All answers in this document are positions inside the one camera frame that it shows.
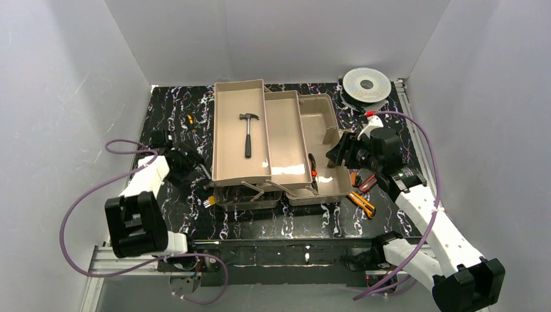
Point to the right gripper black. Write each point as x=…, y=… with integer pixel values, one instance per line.
x=347, y=149

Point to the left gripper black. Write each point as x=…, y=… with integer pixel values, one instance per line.
x=188, y=162

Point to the red utility knife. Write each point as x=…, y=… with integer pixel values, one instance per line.
x=368, y=184

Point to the orange black pliers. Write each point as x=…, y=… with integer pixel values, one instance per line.
x=314, y=184

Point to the orange black small tool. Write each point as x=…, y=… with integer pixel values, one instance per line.
x=353, y=177

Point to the yellow hex key set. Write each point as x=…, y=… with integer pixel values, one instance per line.
x=210, y=201

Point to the black handled claw hammer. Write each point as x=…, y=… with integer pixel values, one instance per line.
x=248, y=117

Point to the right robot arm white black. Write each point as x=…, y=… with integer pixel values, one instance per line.
x=459, y=277

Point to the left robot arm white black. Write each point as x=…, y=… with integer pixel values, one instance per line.
x=135, y=222

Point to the beige plastic tool box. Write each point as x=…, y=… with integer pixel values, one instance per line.
x=290, y=126

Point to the black mounting plate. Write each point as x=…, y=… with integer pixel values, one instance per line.
x=297, y=261

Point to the white tape roll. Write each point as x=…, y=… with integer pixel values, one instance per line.
x=365, y=89

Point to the orange utility knife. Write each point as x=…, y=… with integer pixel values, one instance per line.
x=366, y=206

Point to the black silver screwdriver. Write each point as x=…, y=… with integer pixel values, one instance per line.
x=206, y=171

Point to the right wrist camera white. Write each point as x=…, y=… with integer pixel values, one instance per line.
x=371, y=123

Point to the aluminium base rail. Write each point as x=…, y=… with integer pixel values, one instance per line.
x=141, y=284

